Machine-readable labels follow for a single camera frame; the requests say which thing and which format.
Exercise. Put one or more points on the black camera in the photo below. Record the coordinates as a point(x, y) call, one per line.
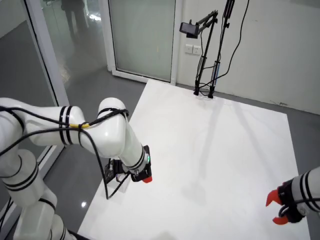
point(187, 28)

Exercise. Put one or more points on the frosted glass door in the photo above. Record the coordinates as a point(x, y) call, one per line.
point(145, 37)

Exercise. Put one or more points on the black camera boom stand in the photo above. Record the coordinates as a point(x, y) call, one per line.
point(200, 63)

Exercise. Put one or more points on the white wall power socket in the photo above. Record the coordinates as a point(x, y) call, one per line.
point(197, 50)

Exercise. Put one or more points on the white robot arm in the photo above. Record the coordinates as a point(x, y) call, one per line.
point(112, 130)
point(310, 182)

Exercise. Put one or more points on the long black aluminium rail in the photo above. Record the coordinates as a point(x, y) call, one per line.
point(74, 236)

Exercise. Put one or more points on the person in dark clothes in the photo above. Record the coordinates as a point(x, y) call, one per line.
point(72, 12)

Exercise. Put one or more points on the white wall switch plate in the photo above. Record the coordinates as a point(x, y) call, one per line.
point(189, 48)

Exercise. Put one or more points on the glass partition metal frame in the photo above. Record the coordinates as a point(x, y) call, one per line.
point(50, 62)

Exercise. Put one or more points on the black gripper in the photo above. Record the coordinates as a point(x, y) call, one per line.
point(291, 207)
point(141, 175)

